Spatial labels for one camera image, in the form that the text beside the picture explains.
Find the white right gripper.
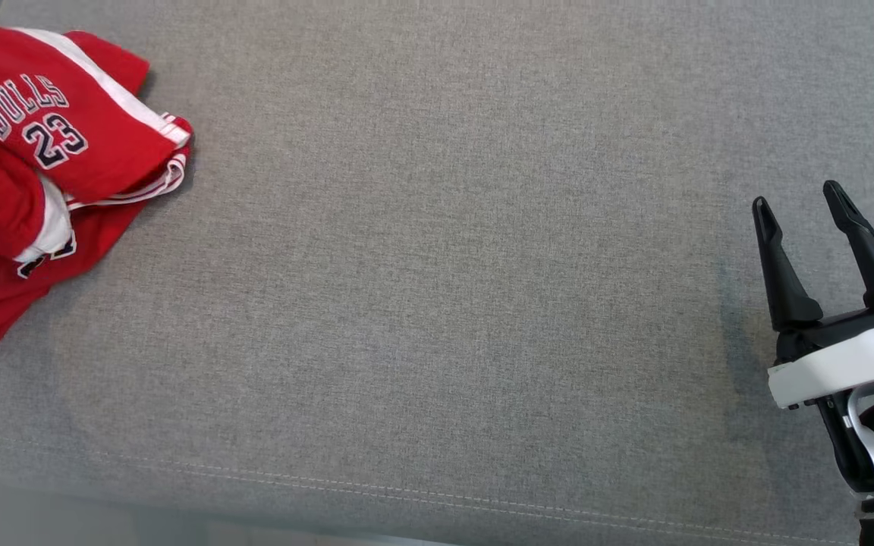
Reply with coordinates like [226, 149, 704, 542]
[752, 180, 874, 411]

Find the grey fabric sofa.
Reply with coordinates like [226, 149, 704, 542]
[0, 0, 874, 546]

